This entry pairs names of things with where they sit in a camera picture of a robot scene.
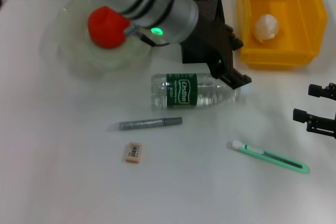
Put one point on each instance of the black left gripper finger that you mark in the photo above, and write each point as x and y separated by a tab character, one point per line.
299	115
315	89

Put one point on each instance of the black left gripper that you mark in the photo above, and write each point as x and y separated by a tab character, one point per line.
212	48

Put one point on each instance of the white paper ball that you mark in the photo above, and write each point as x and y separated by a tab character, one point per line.
266	27

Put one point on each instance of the clear green-label water bottle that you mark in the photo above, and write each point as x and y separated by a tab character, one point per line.
181	90

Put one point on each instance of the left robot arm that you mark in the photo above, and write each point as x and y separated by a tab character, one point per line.
162	6

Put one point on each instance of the black mesh pen holder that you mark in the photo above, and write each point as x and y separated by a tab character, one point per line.
194	56

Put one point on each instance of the green utility knife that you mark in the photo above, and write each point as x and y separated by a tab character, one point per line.
275	159

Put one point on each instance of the grey glitter pen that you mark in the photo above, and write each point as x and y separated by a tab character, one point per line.
147	123

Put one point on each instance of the beige eraser with barcode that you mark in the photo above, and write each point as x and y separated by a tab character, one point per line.
132	153

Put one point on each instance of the pale green glass plate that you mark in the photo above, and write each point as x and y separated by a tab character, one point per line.
78	51

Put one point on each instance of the yellow plastic bin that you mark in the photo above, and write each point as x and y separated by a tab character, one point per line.
288	53

